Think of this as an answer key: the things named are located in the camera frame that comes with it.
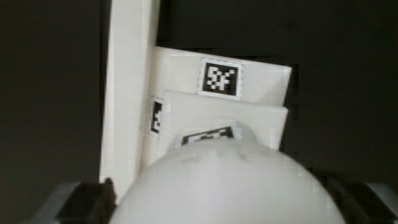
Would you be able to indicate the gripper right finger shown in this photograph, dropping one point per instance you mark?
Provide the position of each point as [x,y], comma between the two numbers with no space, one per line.
[367,201]

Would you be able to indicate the white lamp bulb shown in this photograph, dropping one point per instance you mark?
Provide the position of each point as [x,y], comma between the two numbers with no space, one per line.
[225,182]

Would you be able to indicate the white lamp base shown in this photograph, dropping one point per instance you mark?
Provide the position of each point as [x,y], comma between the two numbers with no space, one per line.
[216,100]

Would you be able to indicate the white right fence wall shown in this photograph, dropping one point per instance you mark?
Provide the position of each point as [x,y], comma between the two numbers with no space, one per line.
[132,40]

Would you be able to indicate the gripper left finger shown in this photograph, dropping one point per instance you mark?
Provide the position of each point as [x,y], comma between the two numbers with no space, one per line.
[81,204]

